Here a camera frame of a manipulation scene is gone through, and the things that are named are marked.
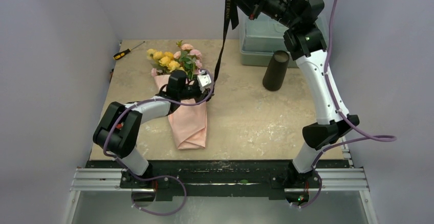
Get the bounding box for aluminium rail frame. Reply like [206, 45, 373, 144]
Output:
[61, 41, 379, 224]

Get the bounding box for pink paper flower bouquet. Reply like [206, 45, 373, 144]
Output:
[147, 40, 207, 150]

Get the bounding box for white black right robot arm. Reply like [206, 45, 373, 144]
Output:
[225, 0, 360, 188]

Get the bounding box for black ribbon with gold lettering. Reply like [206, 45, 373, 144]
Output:
[214, 0, 239, 82]

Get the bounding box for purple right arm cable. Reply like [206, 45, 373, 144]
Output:
[290, 0, 397, 210]

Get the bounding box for dark cylindrical vase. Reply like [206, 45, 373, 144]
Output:
[262, 51, 290, 91]

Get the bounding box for yellow black handled screwdriver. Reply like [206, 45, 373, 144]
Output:
[113, 41, 145, 60]

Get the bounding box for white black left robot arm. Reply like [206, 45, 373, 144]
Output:
[92, 69, 214, 188]

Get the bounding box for green translucent plastic storage box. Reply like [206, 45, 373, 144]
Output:
[240, 14, 287, 66]

